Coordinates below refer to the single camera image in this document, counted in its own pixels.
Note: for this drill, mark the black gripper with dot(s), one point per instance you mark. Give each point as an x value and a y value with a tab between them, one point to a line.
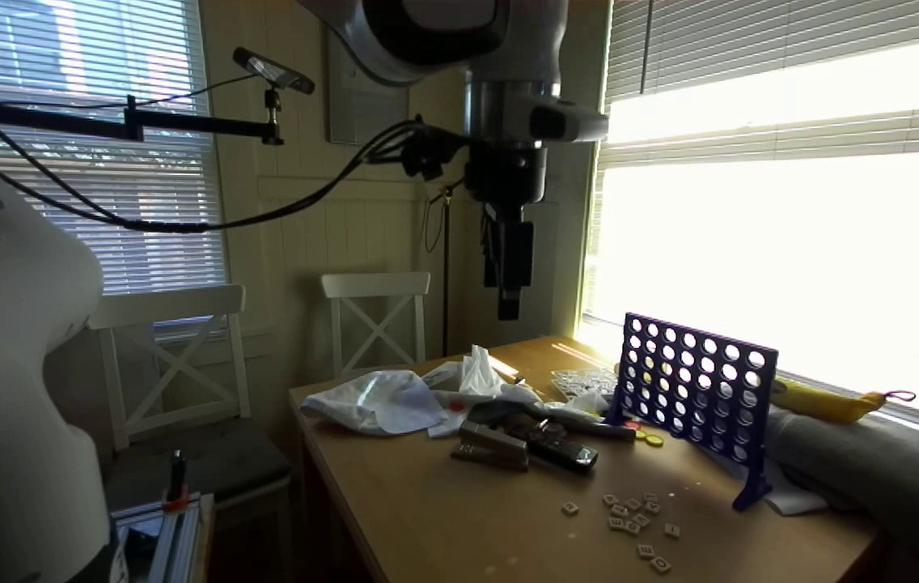
506	232

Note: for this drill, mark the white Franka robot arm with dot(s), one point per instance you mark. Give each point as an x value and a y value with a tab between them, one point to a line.
9	378

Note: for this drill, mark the open white box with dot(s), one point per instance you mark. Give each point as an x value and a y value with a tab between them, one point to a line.
163	540

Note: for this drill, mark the crumpled white plastic wrap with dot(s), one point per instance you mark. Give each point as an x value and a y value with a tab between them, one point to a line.
476	378

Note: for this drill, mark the white cross-back chair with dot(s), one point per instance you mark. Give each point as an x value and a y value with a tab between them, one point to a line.
373	286

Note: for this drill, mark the black remote control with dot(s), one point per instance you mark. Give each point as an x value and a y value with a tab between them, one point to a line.
559	446

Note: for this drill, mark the large white plastic bag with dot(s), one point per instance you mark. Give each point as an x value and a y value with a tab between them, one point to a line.
379	401

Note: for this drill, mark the yellow game disc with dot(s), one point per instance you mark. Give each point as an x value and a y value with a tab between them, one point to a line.
650	437

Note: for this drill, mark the blue connect four grid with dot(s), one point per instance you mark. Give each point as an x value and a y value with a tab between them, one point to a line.
696	398

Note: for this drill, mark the small beige letter tile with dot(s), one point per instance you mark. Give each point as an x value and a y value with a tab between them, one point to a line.
618	523
653	507
572	509
660	565
638	526
646	550
633	504
610	499
670	530

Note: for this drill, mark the yellow toy banana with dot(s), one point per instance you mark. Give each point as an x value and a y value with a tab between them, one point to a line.
828	401

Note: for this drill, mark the white chair with dark seat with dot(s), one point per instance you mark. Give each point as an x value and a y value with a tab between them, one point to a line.
174	356

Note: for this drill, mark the white paper sheet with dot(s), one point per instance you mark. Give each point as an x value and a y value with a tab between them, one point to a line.
801	499

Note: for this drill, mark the wide white window blind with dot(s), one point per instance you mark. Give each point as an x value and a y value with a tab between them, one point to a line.
795	66

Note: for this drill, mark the red black marker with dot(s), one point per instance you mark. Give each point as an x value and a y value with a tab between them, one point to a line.
175	481

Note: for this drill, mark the grey rolled cloth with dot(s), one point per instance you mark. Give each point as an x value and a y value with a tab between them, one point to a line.
881	473

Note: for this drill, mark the narrow slatted window blind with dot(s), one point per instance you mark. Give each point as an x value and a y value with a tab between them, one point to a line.
74	52

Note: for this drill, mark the framed wall picture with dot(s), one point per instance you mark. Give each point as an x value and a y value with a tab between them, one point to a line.
356	115

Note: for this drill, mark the black camera on boom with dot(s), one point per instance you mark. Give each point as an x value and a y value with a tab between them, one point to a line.
269	69

